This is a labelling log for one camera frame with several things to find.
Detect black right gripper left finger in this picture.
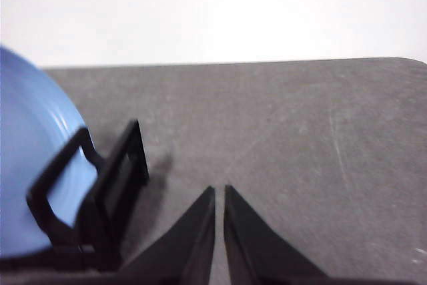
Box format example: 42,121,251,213
116,186,216,285

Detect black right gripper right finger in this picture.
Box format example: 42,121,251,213
224,184,332,285

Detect blue plate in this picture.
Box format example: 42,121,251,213
0,46,98,261

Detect black plate rack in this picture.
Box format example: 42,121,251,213
0,118,150,274

